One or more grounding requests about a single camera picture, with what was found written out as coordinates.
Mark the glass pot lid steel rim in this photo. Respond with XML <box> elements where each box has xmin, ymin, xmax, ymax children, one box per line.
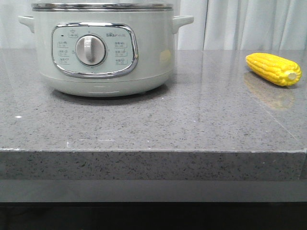
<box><xmin>31</xmin><ymin>0</ymin><xmax>173</xmax><ymax>12</ymax></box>

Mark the pale green electric cooking pot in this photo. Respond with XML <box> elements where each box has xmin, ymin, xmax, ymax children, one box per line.
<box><xmin>18</xmin><ymin>10</ymin><xmax>194</xmax><ymax>97</ymax></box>

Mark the white pleated curtain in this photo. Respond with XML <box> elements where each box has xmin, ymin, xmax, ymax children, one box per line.
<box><xmin>0</xmin><ymin>0</ymin><xmax>307</xmax><ymax>50</ymax></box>

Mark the yellow corn cob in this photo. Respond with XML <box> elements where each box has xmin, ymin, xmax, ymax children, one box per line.
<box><xmin>246</xmin><ymin>53</ymin><xmax>302</xmax><ymax>87</ymax></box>

